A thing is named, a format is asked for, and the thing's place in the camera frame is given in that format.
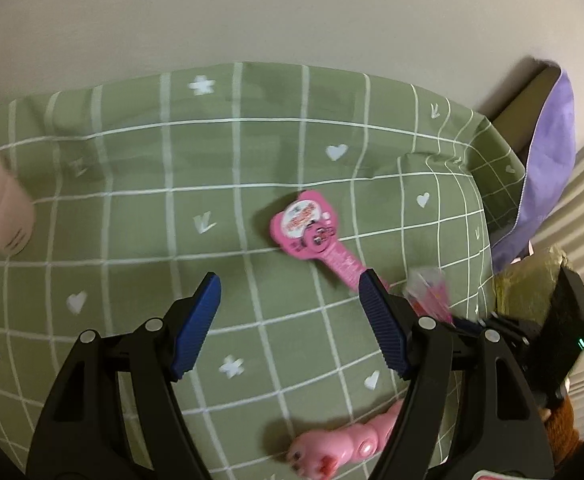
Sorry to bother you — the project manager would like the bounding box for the pink paddle toy package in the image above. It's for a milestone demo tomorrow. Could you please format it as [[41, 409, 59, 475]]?
[[269, 190, 368, 292]]

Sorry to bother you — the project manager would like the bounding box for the yellow-green trash bag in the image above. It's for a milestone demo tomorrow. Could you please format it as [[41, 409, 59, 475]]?
[[494, 246, 570, 325]]

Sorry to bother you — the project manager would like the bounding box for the pink caterpillar toy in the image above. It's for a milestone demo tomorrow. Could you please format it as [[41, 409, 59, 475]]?
[[286, 400, 403, 480]]

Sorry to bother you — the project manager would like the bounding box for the purple pillow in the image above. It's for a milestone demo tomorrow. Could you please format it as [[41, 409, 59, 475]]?
[[491, 64, 577, 274]]

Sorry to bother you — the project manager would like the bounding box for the pink candy wrapper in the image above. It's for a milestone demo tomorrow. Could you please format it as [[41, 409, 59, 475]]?
[[403, 268, 452, 324]]

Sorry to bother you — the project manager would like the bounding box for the green checkered bed sheet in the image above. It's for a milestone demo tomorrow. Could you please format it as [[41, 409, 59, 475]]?
[[0, 63, 525, 479]]

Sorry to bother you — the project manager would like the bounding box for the person's right hand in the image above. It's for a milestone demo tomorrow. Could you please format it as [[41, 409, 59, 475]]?
[[538, 408, 551, 422]]

